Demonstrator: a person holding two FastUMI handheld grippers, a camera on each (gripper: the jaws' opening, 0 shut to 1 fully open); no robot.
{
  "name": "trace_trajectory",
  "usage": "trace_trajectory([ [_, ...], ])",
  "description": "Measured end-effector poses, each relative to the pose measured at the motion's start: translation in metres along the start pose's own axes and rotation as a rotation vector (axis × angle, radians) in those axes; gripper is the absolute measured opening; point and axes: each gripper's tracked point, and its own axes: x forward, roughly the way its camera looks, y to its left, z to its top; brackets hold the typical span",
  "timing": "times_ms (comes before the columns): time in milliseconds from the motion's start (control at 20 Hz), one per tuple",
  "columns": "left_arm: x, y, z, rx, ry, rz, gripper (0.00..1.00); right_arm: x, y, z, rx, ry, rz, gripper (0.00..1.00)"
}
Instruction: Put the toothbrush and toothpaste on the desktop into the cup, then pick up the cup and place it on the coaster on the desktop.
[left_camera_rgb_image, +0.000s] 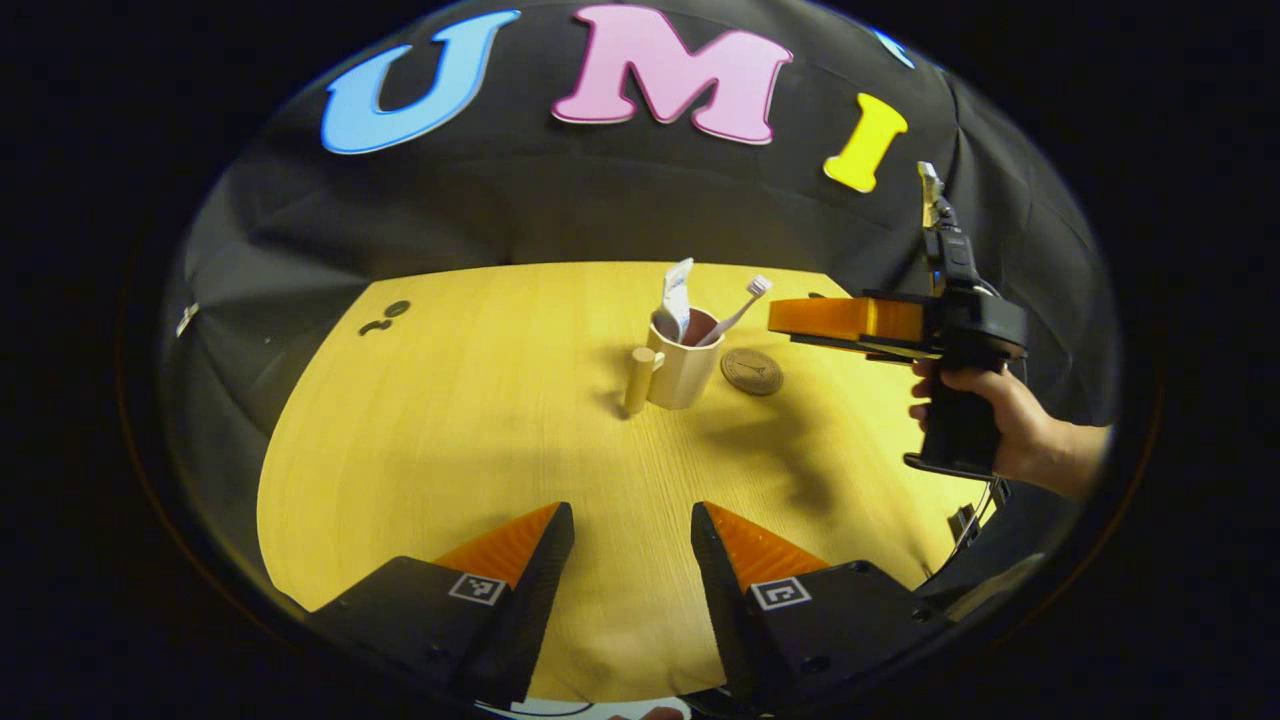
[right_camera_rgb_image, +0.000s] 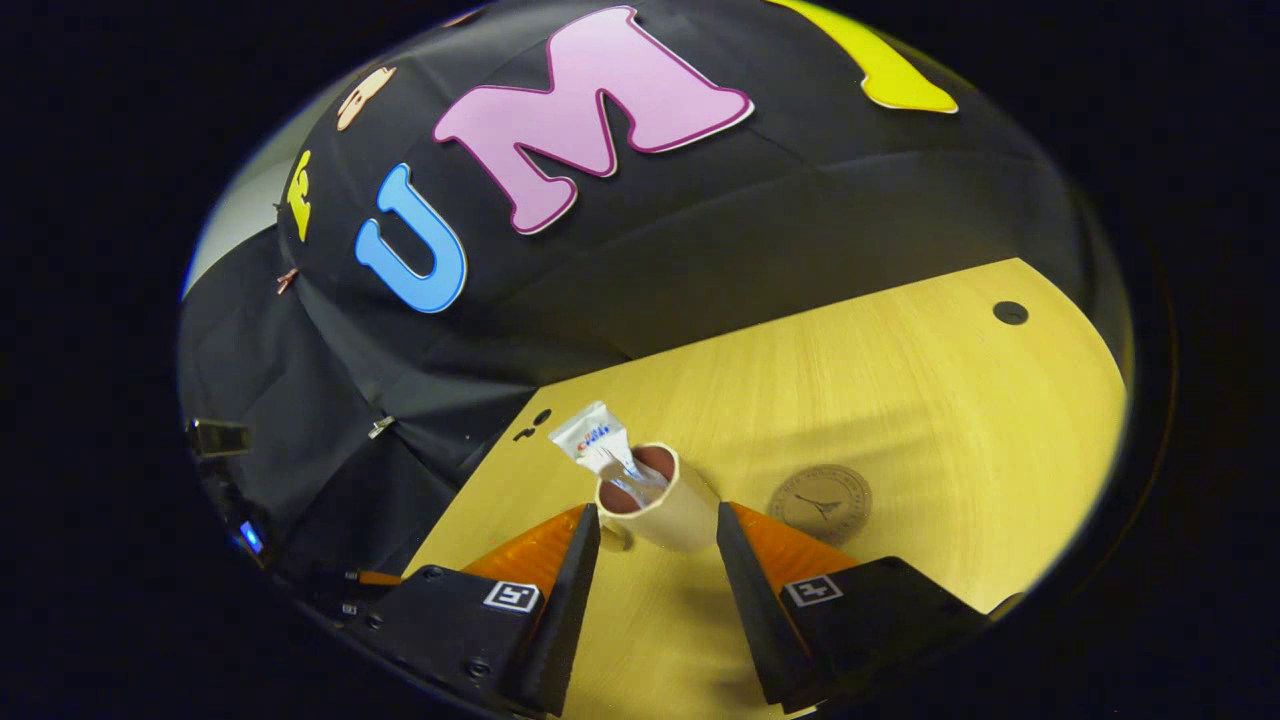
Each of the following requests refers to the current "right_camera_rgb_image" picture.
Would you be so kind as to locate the beige cup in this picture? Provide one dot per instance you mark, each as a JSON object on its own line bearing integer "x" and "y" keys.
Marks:
{"x": 675, "y": 515}

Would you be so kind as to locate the round brown coaster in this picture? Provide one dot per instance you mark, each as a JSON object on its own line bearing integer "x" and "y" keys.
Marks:
{"x": 820, "y": 503}

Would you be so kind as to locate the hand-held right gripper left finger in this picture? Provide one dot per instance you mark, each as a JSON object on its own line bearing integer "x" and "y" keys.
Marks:
{"x": 565, "y": 620}

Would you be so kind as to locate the wooden desktop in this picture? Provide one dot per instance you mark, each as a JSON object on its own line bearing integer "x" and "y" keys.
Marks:
{"x": 950, "y": 400}

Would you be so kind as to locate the white toothpaste tube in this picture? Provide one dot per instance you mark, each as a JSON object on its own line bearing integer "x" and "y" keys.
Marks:
{"x": 590, "y": 432}

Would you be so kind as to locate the black backdrop cloth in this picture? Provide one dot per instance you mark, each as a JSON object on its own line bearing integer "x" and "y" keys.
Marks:
{"x": 800, "y": 220}

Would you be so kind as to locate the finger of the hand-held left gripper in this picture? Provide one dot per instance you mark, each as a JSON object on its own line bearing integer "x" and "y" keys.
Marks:
{"x": 378, "y": 578}

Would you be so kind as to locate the metal cloth clip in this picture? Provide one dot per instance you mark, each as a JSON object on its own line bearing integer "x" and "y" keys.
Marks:
{"x": 380, "y": 427}

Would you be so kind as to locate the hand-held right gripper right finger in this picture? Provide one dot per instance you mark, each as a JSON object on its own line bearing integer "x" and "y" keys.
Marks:
{"x": 750, "y": 610}

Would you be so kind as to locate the copper cloth clip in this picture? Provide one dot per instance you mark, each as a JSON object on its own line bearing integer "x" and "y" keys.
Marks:
{"x": 287, "y": 281}

